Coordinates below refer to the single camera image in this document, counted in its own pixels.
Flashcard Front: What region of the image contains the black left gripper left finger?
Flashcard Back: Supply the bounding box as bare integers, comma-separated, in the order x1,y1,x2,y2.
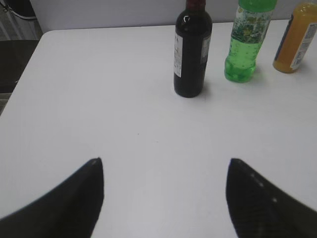
0,158,104,238

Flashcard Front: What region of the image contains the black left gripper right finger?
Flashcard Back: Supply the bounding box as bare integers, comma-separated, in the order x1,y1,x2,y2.
225,158,317,238

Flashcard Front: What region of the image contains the dark red wine bottle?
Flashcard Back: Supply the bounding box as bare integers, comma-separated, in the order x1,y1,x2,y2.
173,0,212,98

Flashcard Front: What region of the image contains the green plastic soda bottle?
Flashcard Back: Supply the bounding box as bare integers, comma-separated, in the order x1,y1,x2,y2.
224,0,277,83

